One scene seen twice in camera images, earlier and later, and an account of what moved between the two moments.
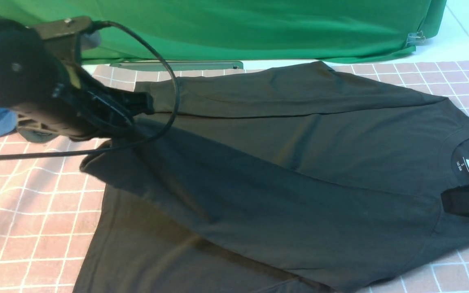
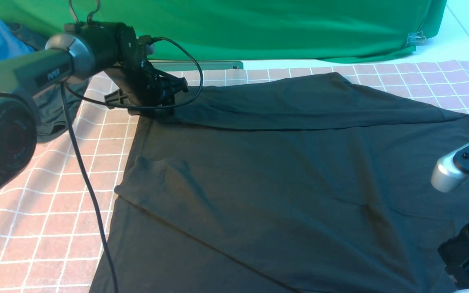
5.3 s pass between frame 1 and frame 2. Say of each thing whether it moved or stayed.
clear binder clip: stayed
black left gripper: moved
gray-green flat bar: stayed
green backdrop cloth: stayed
